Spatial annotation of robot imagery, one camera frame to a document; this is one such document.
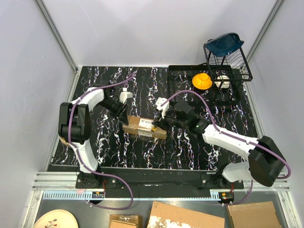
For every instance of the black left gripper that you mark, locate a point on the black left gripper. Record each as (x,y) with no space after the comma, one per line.
(120,113)

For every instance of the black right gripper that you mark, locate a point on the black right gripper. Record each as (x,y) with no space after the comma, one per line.
(167,114)

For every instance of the brown cardboard express box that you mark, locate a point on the brown cardboard express box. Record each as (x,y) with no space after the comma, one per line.
(142,127)

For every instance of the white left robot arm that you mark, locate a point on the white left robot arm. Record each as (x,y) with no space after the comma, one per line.
(74,125)

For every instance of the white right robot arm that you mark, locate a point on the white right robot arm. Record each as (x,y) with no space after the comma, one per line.
(263,160)

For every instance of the small cardboard box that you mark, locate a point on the small cardboard box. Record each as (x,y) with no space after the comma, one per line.
(125,221)

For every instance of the cardboard box at corner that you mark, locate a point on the cardboard box at corner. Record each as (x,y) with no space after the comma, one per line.
(253,215)

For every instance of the yellow plastic cup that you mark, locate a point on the yellow plastic cup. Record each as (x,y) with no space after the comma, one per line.
(202,81)

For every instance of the black drain tray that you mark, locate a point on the black drain tray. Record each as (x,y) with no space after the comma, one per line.
(224,93)

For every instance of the white small cup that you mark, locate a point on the white small cup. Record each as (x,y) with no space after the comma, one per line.
(222,81)

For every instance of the blue bowl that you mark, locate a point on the blue bowl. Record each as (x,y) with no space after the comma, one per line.
(225,44)

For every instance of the flat cardboard sheet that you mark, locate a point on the flat cardboard sheet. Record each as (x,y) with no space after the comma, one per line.
(164,215)

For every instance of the patterned ceramic plate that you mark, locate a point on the patterned ceramic plate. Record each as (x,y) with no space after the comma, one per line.
(58,218)

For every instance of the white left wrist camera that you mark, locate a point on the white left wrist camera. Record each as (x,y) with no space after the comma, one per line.
(124,95)

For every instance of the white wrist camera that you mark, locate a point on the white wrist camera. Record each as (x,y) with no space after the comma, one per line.
(162,104)
(124,95)

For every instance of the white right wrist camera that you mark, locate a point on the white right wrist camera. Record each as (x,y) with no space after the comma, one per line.
(162,104)

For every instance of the black wire dish rack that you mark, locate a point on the black wire dish rack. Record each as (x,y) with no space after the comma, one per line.
(232,67)

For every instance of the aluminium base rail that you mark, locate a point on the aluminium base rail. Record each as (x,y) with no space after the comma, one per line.
(140,183)

